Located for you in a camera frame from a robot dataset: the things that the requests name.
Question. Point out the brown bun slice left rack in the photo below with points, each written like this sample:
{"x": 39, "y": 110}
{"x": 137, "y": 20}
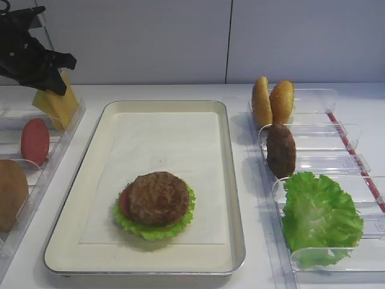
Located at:
{"x": 14, "y": 191}

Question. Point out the brown meat patty in rack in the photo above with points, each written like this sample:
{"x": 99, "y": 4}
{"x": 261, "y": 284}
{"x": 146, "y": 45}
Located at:
{"x": 281, "y": 151}

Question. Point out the green lettuce leaf on tray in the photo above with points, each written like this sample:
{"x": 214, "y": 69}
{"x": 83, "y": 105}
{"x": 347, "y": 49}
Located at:
{"x": 153, "y": 233}

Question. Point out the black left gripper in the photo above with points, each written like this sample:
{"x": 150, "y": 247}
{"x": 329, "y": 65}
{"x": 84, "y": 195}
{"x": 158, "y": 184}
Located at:
{"x": 24, "y": 59}

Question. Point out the white paper tray liner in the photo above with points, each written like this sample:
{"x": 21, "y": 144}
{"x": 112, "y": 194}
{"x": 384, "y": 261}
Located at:
{"x": 187, "y": 145}

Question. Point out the red tomato slice in rack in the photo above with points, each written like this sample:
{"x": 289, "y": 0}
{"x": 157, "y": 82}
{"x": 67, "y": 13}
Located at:
{"x": 35, "y": 141}

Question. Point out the green lettuce leaf in rack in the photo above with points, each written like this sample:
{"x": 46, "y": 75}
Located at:
{"x": 320, "y": 222}

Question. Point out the cream white tray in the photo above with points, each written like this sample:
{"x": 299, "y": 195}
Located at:
{"x": 65, "y": 252}

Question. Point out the golden bun slice left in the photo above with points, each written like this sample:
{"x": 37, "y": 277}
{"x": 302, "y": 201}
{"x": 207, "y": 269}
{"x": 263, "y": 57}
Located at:
{"x": 260, "y": 102}

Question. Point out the brown meat patty on tray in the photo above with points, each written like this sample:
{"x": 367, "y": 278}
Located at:
{"x": 158, "y": 198}

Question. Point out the yellow cheese slice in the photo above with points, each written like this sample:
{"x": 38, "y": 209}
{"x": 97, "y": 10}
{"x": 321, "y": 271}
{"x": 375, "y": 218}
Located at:
{"x": 59, "y": 108}

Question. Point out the clear acrylic right rack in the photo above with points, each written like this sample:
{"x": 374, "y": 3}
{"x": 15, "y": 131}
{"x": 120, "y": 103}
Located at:
{"x": 325, "y": 146}

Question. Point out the golden bun slice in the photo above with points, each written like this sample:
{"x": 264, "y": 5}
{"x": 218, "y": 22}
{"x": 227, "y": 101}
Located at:
{"x": 260, "y": 102}
{"x": 282, "y": 101}

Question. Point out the red tomato slice on tray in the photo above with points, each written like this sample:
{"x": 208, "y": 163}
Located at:
{"x": 125, "y": 203}

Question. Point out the clear acrylic rack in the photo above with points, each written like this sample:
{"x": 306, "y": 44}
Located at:
{"x": 325, "y": 146}
{"x": 39, "y": 177}

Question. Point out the golden bun slice right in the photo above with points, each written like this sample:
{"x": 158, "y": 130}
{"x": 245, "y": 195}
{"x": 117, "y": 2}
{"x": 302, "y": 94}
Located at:
{"x": 282, "y": 101}

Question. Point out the clear acrylic left rack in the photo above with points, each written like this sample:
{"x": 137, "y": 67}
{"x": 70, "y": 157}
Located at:
{"x": 39, "y": 177}

